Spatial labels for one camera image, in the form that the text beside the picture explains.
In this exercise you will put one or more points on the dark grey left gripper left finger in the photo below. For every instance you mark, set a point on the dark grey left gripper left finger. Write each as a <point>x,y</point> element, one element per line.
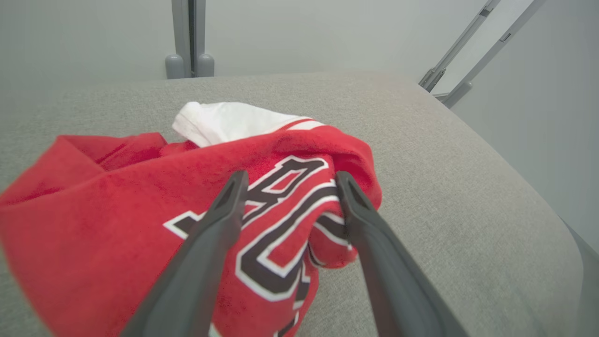
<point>196,271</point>

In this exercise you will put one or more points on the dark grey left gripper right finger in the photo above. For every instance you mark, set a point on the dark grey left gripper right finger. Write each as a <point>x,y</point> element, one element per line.
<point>393,281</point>

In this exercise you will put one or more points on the red jersey garment white trim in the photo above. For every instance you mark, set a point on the red jersey garment white trim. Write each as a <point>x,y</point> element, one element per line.
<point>117,210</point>

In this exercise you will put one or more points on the grey fabric sofa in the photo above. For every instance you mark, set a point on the grey fabric sofa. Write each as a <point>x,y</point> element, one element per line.
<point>444,187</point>

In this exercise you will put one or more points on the thin grey metal bar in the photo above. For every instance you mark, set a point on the thin grey metal bar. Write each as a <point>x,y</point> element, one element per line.
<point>499,45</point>
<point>456,47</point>

